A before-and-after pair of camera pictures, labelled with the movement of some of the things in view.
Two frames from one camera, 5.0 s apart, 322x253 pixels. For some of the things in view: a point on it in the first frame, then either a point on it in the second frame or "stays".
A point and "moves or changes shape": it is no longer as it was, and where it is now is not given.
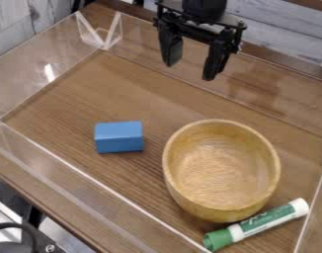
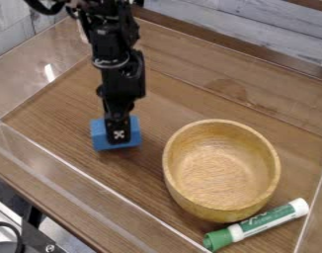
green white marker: [226, 236] stays
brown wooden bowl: [220, 166] stays
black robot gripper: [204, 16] to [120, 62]
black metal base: [37, 243] stays
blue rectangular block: [119, 136] moves or changes shape
